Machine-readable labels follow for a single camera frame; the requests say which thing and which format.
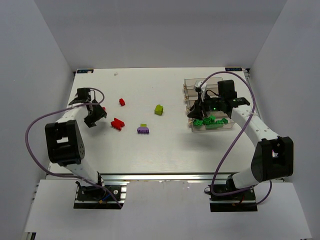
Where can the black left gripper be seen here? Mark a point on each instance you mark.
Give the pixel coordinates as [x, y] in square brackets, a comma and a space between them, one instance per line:
[94, 115]

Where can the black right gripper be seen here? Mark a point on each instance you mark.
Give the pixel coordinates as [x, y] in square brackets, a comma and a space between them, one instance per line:
[200, 105]

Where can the small green lego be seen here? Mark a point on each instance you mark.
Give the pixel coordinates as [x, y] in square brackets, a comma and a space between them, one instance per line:
[225, 121]

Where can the green square lego brick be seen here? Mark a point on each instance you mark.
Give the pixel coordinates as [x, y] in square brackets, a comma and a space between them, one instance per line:
[207, 121]

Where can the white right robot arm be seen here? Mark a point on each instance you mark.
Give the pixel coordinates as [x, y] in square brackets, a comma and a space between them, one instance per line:
[273, 157]

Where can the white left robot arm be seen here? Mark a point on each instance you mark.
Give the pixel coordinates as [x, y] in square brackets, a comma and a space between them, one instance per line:
[65, 145]

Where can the clear bin front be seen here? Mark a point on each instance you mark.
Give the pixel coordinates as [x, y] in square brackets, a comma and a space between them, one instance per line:
[215, 120]

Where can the red jagged lego pieces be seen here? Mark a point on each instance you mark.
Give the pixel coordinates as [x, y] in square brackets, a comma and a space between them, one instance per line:
[117, 124]

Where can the small red lego brick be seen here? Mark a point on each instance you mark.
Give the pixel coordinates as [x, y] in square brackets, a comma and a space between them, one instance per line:
[122, 102]

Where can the purple lego with lime top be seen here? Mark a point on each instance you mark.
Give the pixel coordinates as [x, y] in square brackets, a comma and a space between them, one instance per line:
[143, 129]

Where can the lime green lego brick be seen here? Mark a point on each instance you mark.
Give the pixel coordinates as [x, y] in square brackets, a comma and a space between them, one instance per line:
[159, 109]

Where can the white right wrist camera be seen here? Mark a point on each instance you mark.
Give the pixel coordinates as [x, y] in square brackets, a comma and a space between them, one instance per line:
[200, 87]

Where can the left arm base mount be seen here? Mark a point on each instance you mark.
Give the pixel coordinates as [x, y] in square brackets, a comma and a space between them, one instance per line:
[93, 198]

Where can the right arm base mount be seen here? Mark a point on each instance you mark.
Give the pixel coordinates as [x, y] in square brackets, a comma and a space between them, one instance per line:
[240, 202]

